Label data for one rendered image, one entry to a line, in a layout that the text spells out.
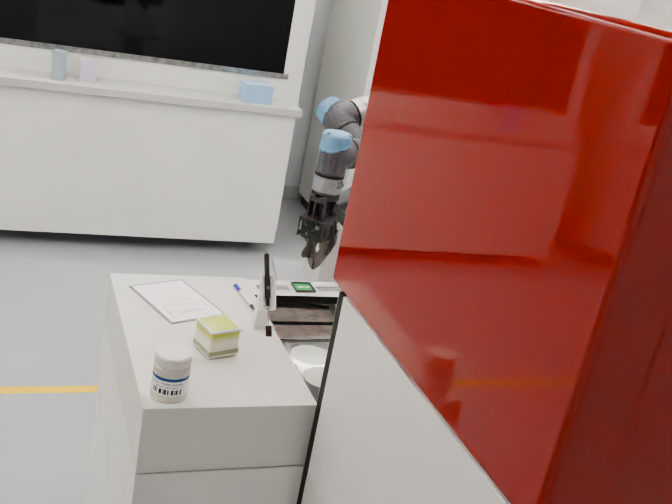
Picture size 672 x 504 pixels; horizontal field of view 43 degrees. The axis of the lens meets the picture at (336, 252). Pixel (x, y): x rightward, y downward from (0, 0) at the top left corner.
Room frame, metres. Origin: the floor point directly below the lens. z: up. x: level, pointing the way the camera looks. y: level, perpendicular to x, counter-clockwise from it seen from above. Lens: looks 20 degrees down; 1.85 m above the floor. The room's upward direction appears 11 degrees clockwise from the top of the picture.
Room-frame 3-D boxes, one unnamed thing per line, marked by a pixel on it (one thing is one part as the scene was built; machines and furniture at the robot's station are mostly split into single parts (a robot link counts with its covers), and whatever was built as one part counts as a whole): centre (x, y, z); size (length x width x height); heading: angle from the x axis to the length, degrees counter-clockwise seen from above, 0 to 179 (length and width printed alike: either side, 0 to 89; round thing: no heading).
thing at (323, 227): (2.03, 0.06, 1.19); 0.09 x 0.08 x 0.12; 158
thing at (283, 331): (2.03, -0.01, 0.87); 0.36 x 0.08 x 0.03; 113
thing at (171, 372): (1.44, 0.26, 1.01); 0.07 x 0.07 x 0.10
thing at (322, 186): (2.04, 0.05, 1.27); 0.08 x 0.08 x 0.05
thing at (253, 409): (1.73, 0.26, 0.89); 0.62 x 0.35 x 0.14; 23
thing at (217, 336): (1.65, 0.22, 1.00); 0.07 x 0.07 x 0.07; 40
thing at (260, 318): (1.80, 0.14, 1.03); 0.06 x 0.04 x 0.13; 23
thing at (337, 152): (2.04, 0.05, 1.35); 0.09 x 0.08 x 0.11; 136
